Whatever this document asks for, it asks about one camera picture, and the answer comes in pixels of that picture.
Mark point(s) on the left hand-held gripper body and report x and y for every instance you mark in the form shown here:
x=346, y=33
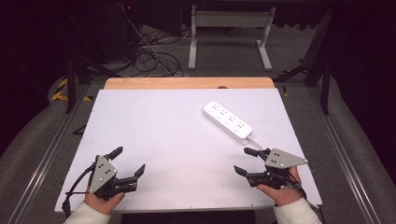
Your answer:
x=102, y=174

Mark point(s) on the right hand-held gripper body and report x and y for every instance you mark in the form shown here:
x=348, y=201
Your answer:
x=281, y=160

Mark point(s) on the white power strip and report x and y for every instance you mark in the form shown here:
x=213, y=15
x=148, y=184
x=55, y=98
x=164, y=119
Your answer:
x=227, y=122

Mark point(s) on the person's left hand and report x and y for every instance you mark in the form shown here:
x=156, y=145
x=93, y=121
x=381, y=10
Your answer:
x=102, y=201

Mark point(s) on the person's right hand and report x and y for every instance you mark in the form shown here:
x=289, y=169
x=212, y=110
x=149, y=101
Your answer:
x=281, y=194

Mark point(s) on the white board table cover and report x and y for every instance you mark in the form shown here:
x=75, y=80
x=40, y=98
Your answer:
x=174, y=146

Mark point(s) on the yellow black hazard tape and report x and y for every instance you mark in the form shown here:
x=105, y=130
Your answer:
x=61, y=91

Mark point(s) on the black metal stand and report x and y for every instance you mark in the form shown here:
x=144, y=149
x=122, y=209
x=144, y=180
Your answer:
x=320, y=71
x=74, y=79

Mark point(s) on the wooden table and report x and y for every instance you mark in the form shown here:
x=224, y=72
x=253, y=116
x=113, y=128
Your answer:
x=186, y=82

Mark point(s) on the aluminium floor rail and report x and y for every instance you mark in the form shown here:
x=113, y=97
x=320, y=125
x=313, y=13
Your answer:
x=46, y=155
x=342, y=155

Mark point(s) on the white metal table frame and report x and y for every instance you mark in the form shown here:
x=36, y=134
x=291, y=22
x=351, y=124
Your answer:
x=230, y=21

